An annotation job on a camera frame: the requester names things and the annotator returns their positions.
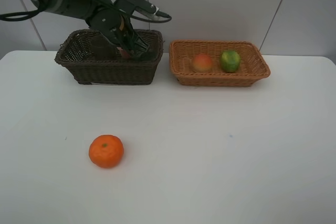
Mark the dark brown wicker basket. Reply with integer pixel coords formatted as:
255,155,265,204
55,29,163,85

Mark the translucent purple plastic cup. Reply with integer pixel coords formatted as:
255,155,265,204
90,35,116,61

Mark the pink bottle white cap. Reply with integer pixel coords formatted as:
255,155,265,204
118,47,131,59

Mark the orange tangerine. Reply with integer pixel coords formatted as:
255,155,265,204
88,135,124,168

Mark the green lime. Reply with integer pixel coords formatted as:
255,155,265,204
219,50,240,73

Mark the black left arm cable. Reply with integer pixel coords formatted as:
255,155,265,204
0,6,43,22

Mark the light orange wicker basket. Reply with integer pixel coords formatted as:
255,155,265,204
169,39,271,87

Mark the red yellow peach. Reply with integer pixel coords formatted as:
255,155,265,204
192,54,213,72

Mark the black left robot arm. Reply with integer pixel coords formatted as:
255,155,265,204
1,0,157,58

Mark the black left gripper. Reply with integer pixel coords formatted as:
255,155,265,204
85,8,149,54

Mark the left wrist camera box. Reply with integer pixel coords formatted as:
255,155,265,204
113,0,160,21

